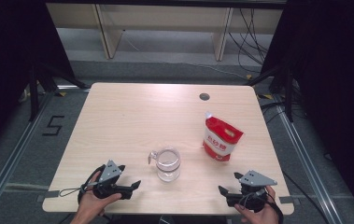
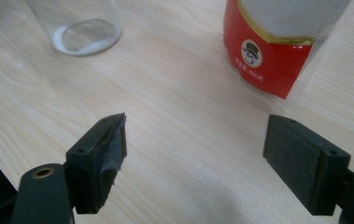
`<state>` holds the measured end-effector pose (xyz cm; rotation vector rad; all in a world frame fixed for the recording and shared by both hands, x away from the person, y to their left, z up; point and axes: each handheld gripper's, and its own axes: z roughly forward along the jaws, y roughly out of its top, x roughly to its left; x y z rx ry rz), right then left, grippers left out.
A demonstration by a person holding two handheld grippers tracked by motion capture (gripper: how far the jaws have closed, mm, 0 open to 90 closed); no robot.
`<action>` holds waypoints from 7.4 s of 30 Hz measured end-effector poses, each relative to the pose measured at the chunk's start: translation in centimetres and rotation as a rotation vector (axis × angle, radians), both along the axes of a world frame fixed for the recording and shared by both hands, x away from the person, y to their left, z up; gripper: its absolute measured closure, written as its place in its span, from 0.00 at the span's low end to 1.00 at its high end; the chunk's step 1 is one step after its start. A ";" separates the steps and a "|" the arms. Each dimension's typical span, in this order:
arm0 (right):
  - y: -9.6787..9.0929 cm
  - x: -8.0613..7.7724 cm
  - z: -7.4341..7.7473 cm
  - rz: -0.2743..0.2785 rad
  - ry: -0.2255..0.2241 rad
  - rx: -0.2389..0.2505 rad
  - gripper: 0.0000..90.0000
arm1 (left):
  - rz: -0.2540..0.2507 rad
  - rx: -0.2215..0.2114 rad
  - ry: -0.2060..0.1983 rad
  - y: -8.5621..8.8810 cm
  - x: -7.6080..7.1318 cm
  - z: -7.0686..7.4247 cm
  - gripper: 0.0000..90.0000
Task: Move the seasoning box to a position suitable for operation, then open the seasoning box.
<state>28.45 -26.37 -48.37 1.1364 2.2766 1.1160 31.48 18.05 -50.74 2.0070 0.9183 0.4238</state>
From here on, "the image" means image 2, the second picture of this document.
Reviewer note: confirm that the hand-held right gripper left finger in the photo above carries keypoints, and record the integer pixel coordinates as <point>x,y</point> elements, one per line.
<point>93,161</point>

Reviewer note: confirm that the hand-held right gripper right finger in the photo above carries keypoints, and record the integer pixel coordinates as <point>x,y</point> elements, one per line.
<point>299,161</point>

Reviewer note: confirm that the white powder bag red label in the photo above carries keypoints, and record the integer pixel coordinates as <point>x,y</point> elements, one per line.
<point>268,62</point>

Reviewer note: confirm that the clear glass jar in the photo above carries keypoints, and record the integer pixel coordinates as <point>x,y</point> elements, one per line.
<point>87,37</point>

